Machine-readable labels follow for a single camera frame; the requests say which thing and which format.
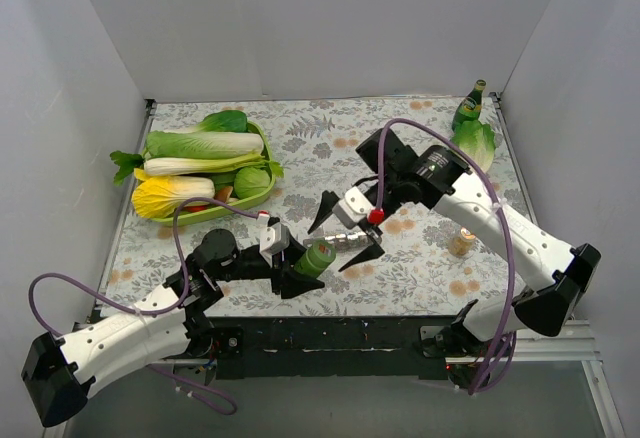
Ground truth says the green napa cabbage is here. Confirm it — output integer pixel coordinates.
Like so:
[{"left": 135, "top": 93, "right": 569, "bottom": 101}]
[{"left": 145, "top": 131, "right": 264, "bottom": 160}]

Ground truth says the white stalk bok choy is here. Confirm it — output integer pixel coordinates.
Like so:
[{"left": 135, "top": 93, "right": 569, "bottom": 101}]
[{"left": 109, "top": 151, "right": 268, "bottom": 185}]

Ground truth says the aluminium frame rail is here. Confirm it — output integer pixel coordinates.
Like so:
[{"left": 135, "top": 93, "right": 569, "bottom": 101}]
[{"left": 64, "top": 320, "right": 599, "bottom": 374}]

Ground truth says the clear amber pill bottle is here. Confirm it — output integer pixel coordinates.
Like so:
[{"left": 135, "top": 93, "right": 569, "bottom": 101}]
[{"left": 448, "top": 228, "right": 476, "bottom": 257}]

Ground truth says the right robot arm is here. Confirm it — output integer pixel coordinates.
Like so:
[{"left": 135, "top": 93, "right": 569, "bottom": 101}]
[{"left": 311, "top": 129, "right": 601, "bottom": 356}]

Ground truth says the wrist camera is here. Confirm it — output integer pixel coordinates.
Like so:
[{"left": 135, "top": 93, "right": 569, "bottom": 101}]
[
  {"left": 332, "top": 186, "right": 387, "bottom": 231},
  {"left": 259, "top": 222, "right": 290, "bottom": 265}
]

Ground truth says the green lettuce head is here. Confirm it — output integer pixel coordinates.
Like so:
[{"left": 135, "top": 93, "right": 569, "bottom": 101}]
[{"left": 452, "top": 120, "right": 496, "bottom": 172}]

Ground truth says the green pill bottle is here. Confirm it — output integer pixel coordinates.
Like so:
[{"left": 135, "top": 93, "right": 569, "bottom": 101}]
[{"left": 294, "top": 239, "right": 336, "bottom": 278}]

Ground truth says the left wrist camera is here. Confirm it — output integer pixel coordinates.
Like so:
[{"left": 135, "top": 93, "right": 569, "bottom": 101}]
[{"left": 259, "top": 222, "right": 290, "bottom": 265}]

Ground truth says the round green cabbage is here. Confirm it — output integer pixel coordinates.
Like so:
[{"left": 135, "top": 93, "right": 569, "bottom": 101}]
[{"left": 233, "top": 167, "right": 271, "bottom": 199}]

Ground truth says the green plastic tray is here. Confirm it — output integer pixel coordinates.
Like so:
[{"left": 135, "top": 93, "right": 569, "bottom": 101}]
[{"left": 149, "top": 120, "right": 276, "bottom": 228}]

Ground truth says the green glass bottle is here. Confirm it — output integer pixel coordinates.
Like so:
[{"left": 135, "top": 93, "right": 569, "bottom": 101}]
[{"left": 451, "top": 79, "right": 486, "bottom": 131}]

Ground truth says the dark green leafy vegetable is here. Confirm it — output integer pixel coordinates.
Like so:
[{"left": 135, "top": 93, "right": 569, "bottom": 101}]
[{"left": 195, "top": 110, "right": 248, "bottom": 133}]

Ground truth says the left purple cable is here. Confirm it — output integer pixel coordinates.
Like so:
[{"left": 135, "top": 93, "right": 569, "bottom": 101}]
[{"left": 28, "top": 197, "right": 274, "bottom": 415}]

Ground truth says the grey weekly pill organizer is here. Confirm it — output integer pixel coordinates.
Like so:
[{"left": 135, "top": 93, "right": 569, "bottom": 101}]
[{"left": 303, "top": 231, "right": 371, "bottom": 252}]

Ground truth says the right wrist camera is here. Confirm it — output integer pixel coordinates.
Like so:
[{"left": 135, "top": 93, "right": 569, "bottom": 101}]
[{"left": 332, "top": 186, "right": 387, "bottom": 231}]

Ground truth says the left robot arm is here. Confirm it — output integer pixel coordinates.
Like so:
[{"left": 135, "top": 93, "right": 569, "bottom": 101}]
[{"left": 22, "top": 223, "right": 336, "bottom": 427}]

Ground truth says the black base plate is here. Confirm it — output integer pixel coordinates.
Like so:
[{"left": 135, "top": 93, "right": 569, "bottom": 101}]
[{"left": 154, "top": 315, "right": 514, "bottom": 382}]

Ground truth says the yellow cabbage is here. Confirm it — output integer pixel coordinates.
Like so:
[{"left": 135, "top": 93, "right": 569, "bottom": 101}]
[{"left": 131, "top": 176, "right": 215, "bottom": 219}]

